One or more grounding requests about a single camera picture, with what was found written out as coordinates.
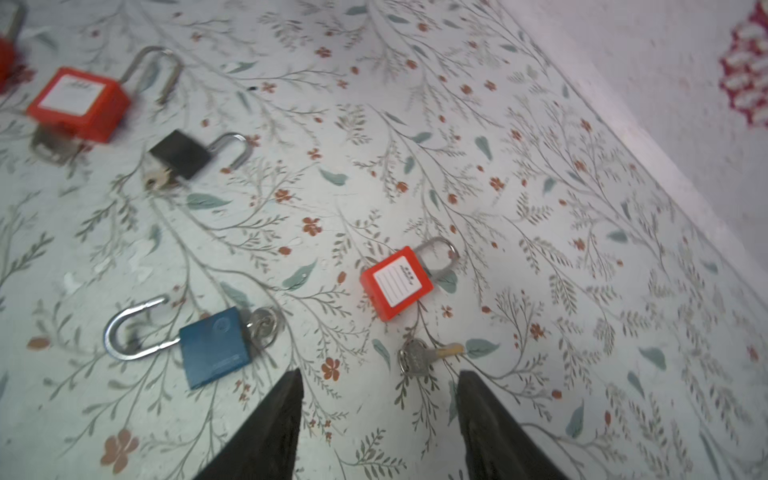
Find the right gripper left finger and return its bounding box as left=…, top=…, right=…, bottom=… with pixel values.
left=196, top=369, right=304, bottom=480

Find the blue padlock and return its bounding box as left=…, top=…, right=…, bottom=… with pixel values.
left=103, top=295, right=284, bottom=389

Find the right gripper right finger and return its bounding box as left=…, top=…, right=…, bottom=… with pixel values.
left=456, top=370, right=566, bottom=480

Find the black padlock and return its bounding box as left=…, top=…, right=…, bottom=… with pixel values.
left=143, top=130, right=253, bottom=191

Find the small brass key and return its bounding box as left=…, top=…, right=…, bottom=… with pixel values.
left=397, top=338, right=465, bottom=377

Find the red padlock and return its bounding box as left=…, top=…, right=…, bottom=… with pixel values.
left=26, top=46, right=184, bottom=165
left=1, top=1, right=28, bottom=92
left=360, top=237, right=460, bottom=322

